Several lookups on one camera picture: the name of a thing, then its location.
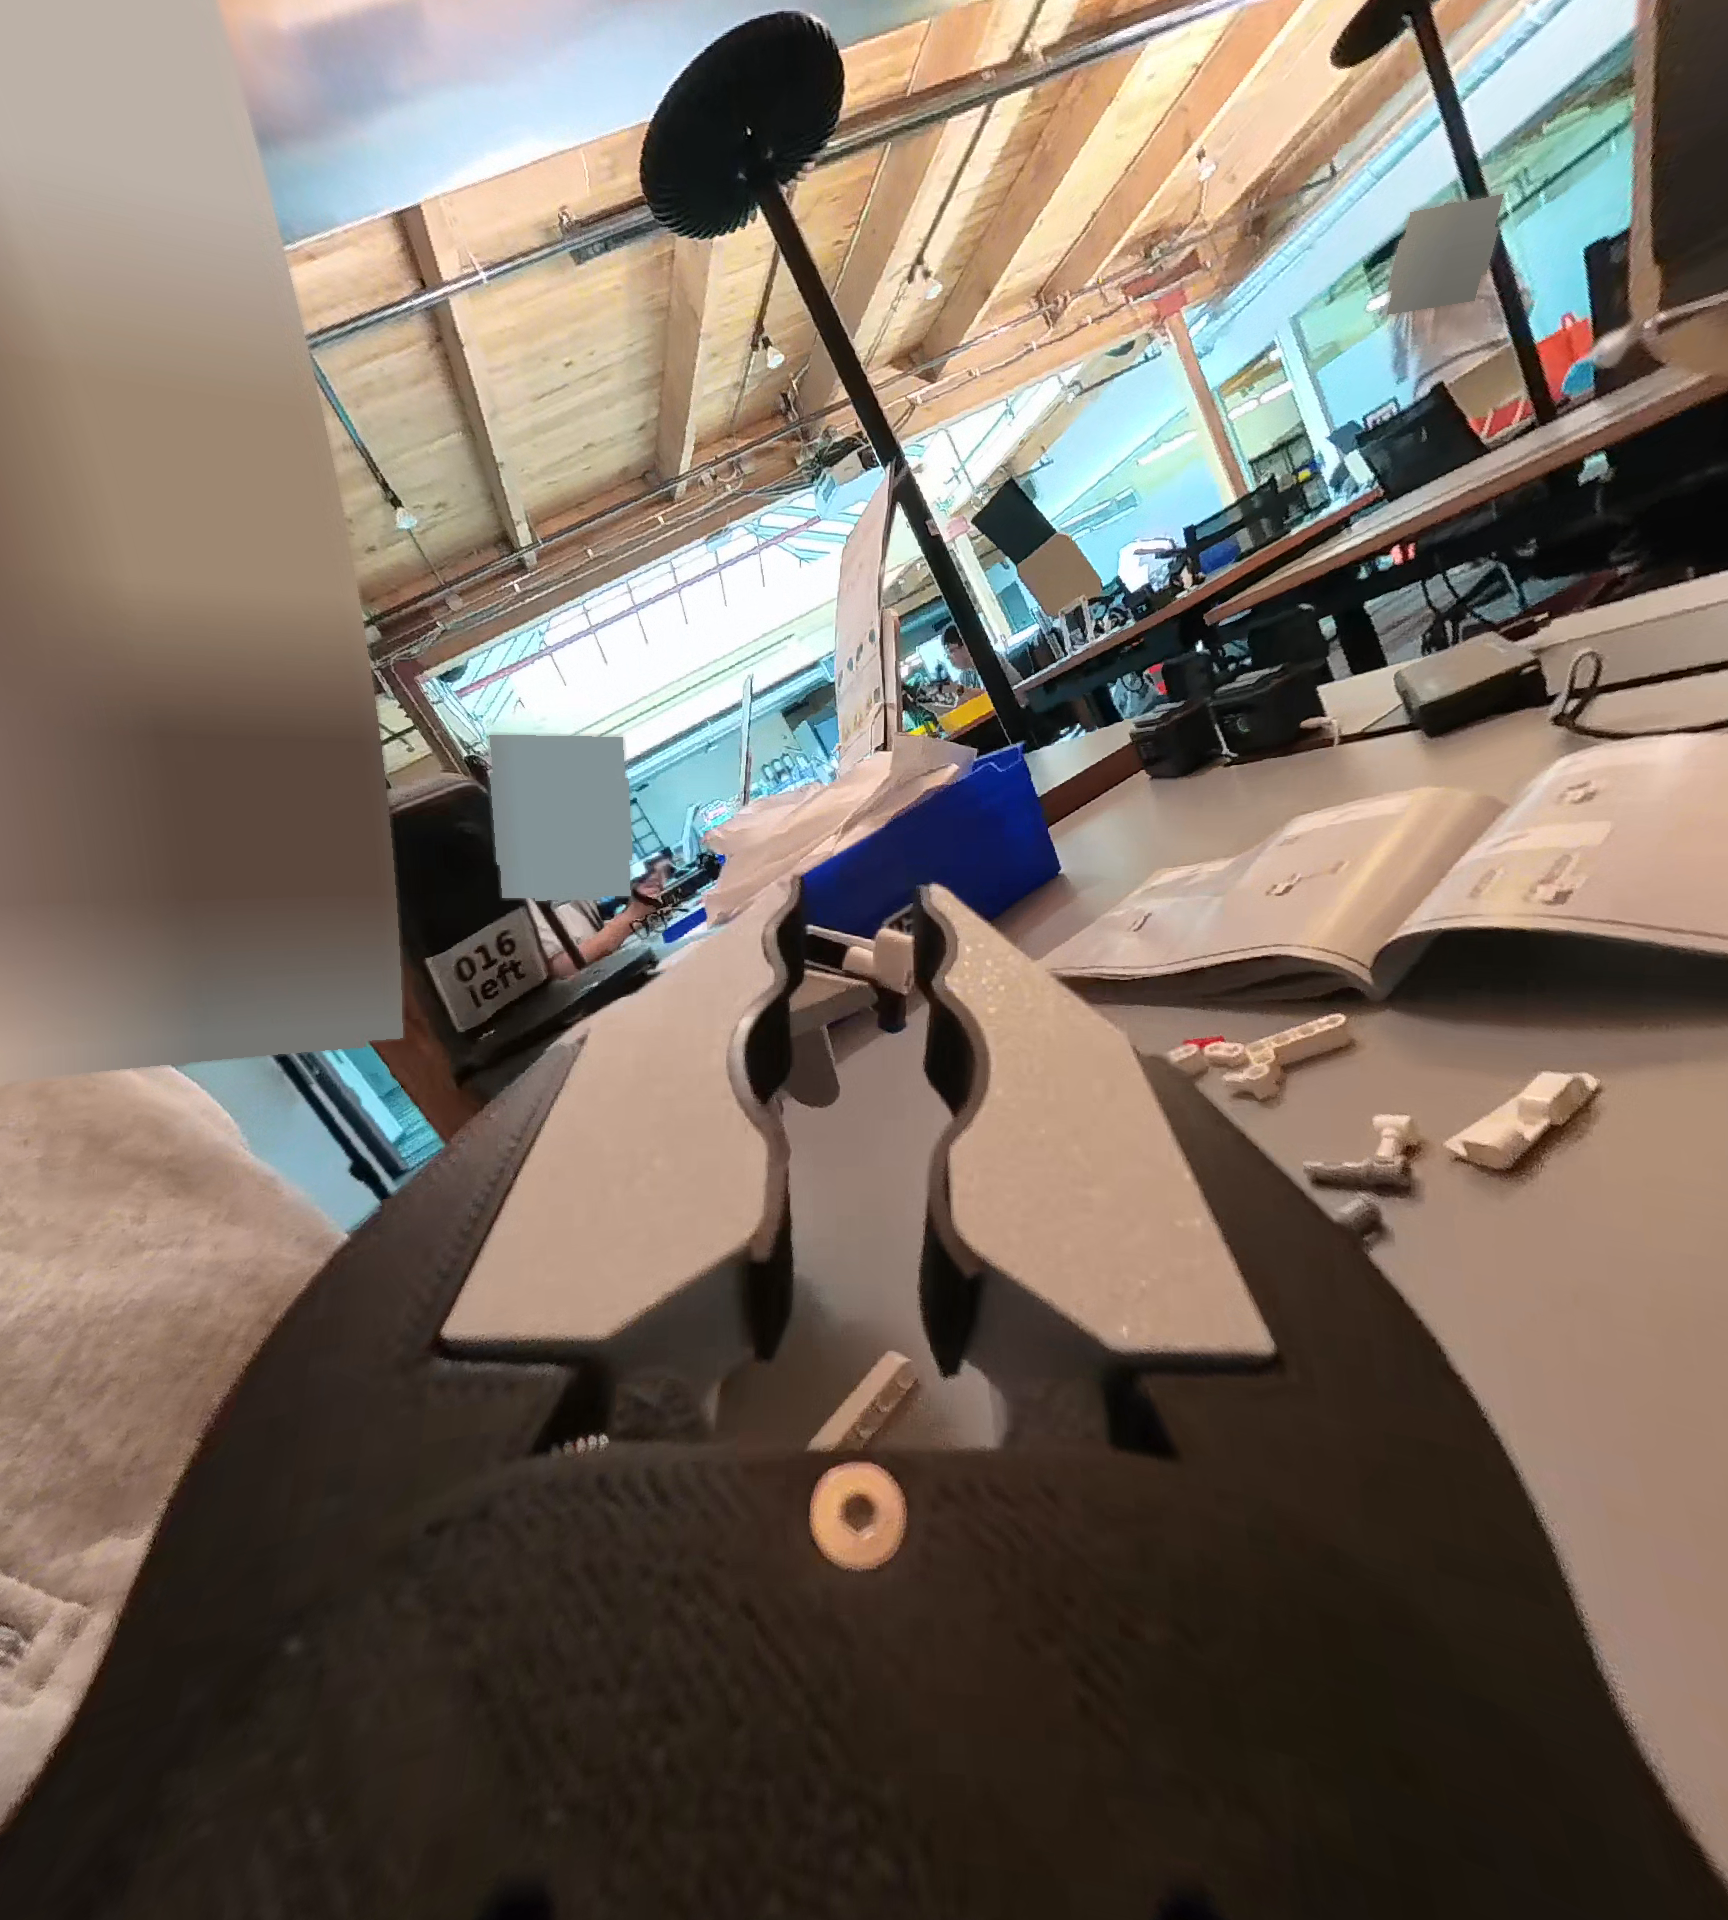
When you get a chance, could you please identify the crumpled white paper bags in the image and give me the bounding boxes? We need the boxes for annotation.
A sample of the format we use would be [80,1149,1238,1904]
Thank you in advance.
[710,747,984,888]

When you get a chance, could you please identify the black battery charger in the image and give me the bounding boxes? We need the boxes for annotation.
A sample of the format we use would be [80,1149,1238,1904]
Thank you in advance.
[1212,668,1334,762]
[1128,703,1229,781]

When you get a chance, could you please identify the computer monitor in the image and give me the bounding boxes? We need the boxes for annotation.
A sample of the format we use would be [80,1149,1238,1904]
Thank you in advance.
[1596,0,1728,380]

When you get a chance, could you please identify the black floor lamp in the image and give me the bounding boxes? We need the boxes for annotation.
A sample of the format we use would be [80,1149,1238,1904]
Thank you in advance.
[638,13,1032,745]
[1328,0,1563,430]

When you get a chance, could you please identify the long wooden desk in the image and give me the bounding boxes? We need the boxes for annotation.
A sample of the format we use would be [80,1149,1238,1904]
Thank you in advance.
[1206,356,1728,678]

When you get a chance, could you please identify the person's grey hoodie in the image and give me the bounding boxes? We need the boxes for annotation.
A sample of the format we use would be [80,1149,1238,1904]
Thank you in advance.
[0,1062,355,1920]

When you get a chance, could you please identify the blue plastic bin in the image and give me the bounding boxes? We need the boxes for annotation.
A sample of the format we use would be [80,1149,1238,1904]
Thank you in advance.
[796,742,1063,945]

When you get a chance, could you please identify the white lego beam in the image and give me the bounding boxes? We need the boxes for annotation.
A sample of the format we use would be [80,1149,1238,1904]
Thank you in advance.
[806,1349,920,1452]

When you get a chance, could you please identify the black cable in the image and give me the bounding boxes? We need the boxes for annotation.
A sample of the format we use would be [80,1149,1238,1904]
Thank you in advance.
[1549,644,1728,740]

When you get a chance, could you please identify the white lego pin assembly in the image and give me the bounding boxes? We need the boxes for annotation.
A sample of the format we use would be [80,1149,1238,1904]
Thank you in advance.
[800,922,925,1038]

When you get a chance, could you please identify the white lego panel piece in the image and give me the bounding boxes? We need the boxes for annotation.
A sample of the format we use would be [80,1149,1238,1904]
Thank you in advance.
[1444,1069,1603,1170]

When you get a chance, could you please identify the open instruction booklet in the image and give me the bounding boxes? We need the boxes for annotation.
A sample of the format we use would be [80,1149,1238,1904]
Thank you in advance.
[1040,727,1728,1005]

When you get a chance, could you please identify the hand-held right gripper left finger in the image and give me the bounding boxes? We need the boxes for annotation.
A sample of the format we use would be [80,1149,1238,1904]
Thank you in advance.
[437,874,806,1369]

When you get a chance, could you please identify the black power adapter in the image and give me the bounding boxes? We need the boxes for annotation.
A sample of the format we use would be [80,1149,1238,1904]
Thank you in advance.
[1392,630,1554,738]

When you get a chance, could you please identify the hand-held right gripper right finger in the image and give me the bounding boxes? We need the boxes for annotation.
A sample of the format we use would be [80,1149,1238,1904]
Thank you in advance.
[911,883,1281,1380]

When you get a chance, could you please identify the pile of lego pieces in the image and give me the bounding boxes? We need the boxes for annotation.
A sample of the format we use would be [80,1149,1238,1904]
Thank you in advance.
[1168,1012,1355,1107]

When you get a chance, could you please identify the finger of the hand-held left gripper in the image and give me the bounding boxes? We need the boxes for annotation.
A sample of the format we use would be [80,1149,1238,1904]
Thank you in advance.
[788,966,877,1053]

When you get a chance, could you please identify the grey axle with white connector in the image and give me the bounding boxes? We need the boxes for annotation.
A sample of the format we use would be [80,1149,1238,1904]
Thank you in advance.
[1303,1112,1419,1197]

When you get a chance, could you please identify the upright instruction sheet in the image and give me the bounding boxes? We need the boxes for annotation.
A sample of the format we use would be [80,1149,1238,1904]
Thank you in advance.
[830,469,908,756]

